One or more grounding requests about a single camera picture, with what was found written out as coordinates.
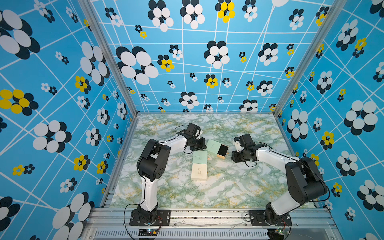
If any aluminium corner post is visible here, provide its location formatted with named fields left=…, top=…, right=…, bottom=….
left=273, top=0, right=347, bottom=119
left=79, top=0, right=138, bottom=119

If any mint jewelry box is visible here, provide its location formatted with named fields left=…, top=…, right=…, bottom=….
left=193, top=151, right=208, bottom=165
left=206, top=140, right=229, bottom=159

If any cream drawer jewelry box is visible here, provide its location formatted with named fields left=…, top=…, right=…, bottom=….
left=191, top=164, right=208, bottom=181

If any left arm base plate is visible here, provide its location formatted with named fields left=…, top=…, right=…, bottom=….
left=129, top=209, right=171, bottom=226

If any aluminium front rail frame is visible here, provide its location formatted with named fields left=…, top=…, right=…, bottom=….
left=81, top=208, right=342, bottom=240

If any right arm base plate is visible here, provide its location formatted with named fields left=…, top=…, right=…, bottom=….
left=249, top=210, right=292, bottom=227

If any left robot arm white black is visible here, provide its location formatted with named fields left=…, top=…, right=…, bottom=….
left=137, top=135, right=207, bottom=215

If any right aluminium corner post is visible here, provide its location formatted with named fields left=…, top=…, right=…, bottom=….
left=273, top=0, right=347, bottom=119

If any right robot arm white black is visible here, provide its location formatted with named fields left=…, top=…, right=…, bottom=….
left=231, top=147, right=329, bottom=225

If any left aluminium corner post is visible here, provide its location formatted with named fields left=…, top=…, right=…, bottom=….
left=79, top=0, right=138, bottom=119

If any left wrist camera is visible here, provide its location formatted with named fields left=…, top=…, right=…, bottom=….
left=185, top=123, right=202, bottom=139

